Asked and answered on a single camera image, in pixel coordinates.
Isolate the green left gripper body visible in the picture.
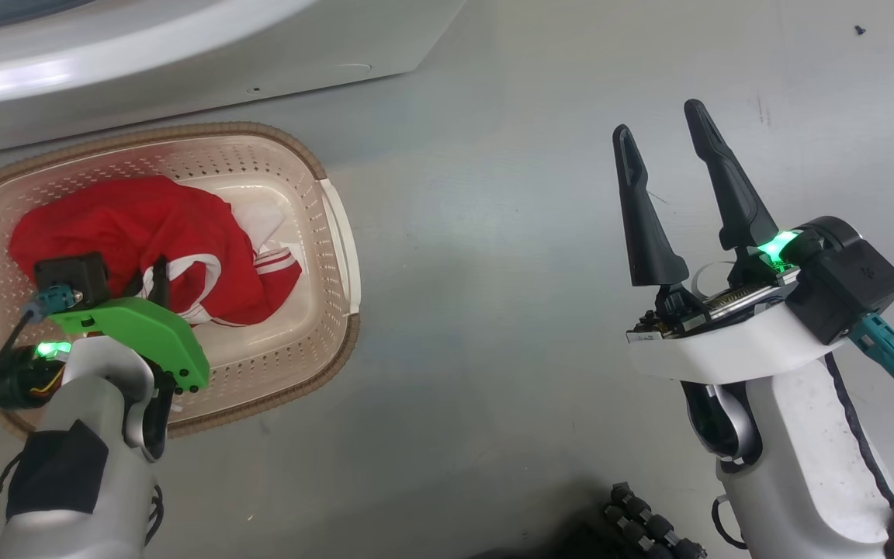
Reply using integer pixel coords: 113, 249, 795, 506
50, 297, 211, 393

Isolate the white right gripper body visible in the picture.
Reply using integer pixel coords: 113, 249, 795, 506
625, 260, 855, 385

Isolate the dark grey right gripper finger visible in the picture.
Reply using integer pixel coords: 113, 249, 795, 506
612, 124, 690, 288
684, 99, 780, 251

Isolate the red white striped garment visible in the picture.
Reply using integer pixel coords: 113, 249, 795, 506
9, 175, 303, 327

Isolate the cream perforated laundry basket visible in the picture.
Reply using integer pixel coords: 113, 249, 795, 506
0, 122, 361, 439

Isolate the white front-load washing machine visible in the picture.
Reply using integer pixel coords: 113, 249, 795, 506
0, 0, 470, 161

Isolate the teal plug left camera cable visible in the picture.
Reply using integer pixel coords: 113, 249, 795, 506
0, 284, 79, 445

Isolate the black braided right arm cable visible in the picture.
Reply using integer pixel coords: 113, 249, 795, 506
823, 353, 894, 559

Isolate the black ribbed cable conduit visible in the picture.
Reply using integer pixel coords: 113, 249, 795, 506
602, 481, 708, 559

